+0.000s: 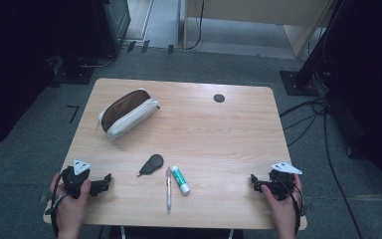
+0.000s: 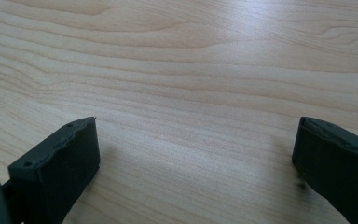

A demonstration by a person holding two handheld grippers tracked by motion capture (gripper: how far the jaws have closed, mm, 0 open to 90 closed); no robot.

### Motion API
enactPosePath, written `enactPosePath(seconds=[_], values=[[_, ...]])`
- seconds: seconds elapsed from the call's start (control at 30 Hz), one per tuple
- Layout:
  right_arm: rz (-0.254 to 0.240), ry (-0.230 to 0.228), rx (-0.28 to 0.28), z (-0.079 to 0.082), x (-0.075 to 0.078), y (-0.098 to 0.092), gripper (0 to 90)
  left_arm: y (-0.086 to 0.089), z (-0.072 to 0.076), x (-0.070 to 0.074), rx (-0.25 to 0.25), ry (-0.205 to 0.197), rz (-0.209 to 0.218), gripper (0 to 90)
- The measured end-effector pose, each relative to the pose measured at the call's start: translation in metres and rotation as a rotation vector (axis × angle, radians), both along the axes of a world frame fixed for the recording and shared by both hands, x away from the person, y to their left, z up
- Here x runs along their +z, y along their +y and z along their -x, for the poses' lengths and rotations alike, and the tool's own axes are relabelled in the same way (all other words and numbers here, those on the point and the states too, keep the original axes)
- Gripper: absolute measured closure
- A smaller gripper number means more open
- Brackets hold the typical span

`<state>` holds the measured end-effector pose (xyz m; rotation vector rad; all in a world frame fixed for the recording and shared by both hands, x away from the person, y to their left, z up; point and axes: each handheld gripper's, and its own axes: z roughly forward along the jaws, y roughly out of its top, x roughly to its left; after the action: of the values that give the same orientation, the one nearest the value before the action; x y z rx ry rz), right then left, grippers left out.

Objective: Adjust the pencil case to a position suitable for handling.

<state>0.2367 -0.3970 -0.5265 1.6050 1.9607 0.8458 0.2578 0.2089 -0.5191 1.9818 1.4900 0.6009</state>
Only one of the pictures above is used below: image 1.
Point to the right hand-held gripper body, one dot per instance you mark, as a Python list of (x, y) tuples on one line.
[(280, 182)]

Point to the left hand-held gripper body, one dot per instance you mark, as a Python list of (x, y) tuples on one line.
[(75, 181)]

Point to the black correction tape dispenser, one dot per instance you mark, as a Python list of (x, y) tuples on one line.
[(153, 163)]

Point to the silver mechanical pencil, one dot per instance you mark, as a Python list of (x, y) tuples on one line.
[(168, 189)]

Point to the white and brown pencil case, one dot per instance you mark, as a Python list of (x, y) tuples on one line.
[(126, 114)]

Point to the green and white glue stick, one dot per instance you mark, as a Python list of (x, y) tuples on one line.
[(180, 180)]

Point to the person's right hand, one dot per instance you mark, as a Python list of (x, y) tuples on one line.
[(280, 212)]

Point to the person's left hand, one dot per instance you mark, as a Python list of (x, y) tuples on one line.
[(71, 212)]

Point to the white table leg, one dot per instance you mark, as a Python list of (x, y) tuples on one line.
[(231, 234), (123, 232)]

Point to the black round table grommet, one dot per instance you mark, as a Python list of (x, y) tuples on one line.
[(219, 98)]

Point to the black stand with square base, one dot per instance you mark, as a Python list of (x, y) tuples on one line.
[(303, 83)]

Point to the black flat stand base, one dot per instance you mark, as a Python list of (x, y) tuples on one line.
[(74, 74)]

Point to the dark curtain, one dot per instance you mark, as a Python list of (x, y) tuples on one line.
[(10, 66), (371, 83)]

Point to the black cabinet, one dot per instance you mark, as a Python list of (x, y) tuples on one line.
[(112, 26)]

